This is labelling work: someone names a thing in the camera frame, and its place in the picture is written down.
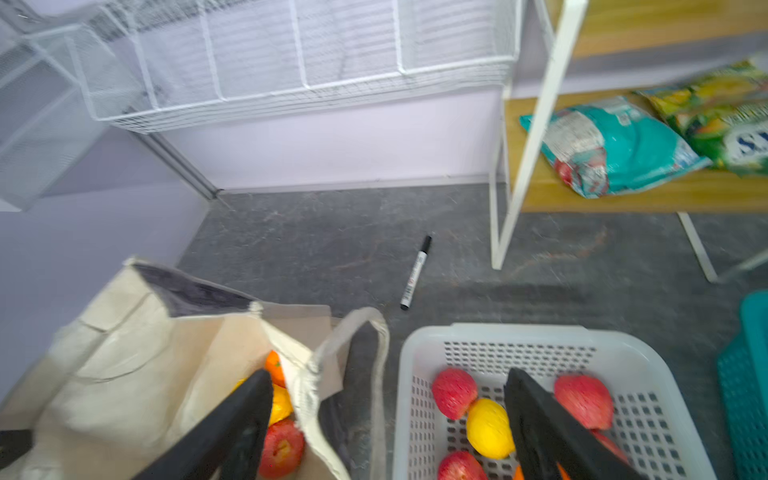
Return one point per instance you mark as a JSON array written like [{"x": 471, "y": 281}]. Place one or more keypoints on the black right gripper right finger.
[{"x": 550, "y": 442}]

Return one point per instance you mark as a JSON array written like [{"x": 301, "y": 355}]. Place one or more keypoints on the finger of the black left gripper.
[{"x": 14, "y": 444}]

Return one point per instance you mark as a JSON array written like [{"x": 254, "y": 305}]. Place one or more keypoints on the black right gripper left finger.
[{"x": 228, "y": 441}]

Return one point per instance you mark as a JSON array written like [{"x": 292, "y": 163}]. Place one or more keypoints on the beige canvas grocery bag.
[{"x": 155, "y": 351}]

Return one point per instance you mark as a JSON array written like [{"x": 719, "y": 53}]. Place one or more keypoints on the red apple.
[
  {"x": 283, "y": 449},
  {"x": 460, "y": 465},
  {"x": 610, "y": 445},
  {"x": 587, "y": 399},
  {"x": 454, "y": 391}
]

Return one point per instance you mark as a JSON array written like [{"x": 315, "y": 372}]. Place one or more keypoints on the teal snack bag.
[{"x": 612, "y": 147}]

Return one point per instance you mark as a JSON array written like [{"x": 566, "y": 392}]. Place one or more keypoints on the green Fox's candy bag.
[{"x": 721, "y": 114}]

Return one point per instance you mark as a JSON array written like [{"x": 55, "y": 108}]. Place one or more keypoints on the yellow lemon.
[{"x": 488, "y": 430}]

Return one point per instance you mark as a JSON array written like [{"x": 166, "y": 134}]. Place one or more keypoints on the yellow fruit with leaves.
[{"x": 282, "y": 407}]

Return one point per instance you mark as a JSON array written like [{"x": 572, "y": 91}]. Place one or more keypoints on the white plastic basket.
[{"x": 651, "y": 424}]

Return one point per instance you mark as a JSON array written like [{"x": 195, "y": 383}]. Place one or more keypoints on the black and white marker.
[{"x": 407, "y": 297}]

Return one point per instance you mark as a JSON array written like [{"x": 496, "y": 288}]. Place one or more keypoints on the teal plastic basket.
[{"x": 742, "y": 372}]

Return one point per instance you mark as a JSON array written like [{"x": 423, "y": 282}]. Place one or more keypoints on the white and wood shelf rack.
[{"x": 572, "y": 29}]

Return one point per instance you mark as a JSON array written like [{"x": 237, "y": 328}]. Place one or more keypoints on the small white mesh basket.
[{"x": 46, "y": 127}]

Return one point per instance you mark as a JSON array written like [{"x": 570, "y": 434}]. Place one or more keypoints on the long white wire basket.
[{"x": 154, "y": 66}]

